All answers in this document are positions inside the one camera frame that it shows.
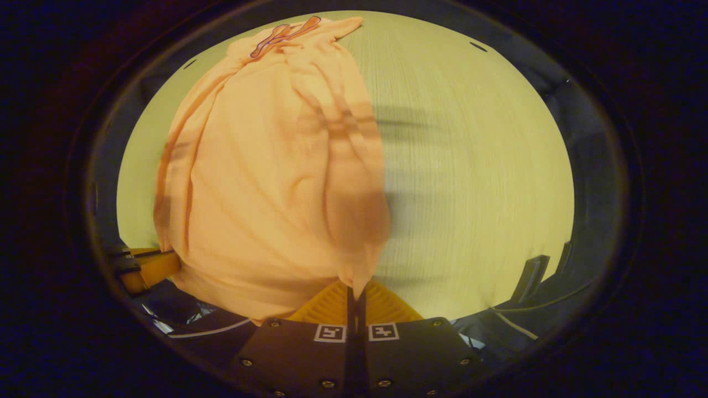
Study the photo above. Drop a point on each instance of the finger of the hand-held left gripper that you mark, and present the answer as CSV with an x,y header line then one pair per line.
x,y
138,252
157,271

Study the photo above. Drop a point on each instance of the black chair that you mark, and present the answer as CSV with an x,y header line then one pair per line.
x,y
534,273

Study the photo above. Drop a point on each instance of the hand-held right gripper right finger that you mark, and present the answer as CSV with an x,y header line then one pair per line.
x,y
415,354

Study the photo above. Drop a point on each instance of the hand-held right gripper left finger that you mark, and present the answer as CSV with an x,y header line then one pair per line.
x,y
298,354

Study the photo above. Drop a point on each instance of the orange T-shirt with purple trim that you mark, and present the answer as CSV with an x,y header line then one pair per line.
x,y
260,182

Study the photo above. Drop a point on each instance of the round black table grommet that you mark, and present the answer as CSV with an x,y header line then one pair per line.
x,y
478,47
189,63

